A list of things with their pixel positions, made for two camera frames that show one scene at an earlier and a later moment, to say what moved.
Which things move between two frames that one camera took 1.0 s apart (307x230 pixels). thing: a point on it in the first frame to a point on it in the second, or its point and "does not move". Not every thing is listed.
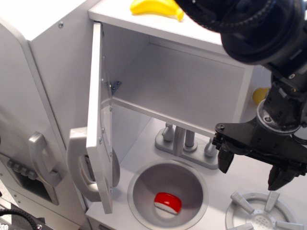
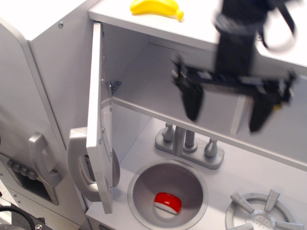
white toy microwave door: x=93 y=160 does not move
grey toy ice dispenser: x=28 y=179 does not move
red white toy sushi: x=168 y=202 does not move
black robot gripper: x=276 y=135 to x=234 y=69
